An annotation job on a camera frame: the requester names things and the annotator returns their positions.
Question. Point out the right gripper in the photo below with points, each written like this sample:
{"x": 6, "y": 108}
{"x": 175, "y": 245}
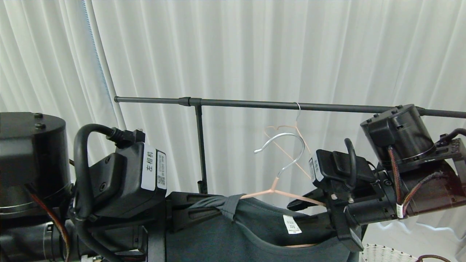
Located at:
{"x": 371, "y": 213}

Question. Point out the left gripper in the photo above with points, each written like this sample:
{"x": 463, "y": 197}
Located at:
{"x": 156, "y": 233}

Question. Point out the dark grey t-shirt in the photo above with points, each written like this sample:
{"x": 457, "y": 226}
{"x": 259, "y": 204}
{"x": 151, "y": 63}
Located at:
{"x": 225, "y": 243}

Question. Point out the pink clothes hanger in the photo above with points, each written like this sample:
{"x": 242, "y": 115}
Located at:
{"x": 298, "y": 116}
{"x": 291, "y": 167}

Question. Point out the white laundry basket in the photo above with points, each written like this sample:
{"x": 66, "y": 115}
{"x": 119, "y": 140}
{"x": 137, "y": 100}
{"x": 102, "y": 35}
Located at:
{"x": 382, "y": 254}

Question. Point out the black clothes rack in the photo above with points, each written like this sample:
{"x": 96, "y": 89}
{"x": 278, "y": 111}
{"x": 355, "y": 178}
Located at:
{"x": 255, "y": 104}

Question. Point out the white curtain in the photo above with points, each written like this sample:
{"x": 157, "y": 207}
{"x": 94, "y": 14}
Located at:
{"x": 236, "y": 47}

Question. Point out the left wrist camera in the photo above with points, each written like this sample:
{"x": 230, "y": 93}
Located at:
{"x": 123, "y": 182}

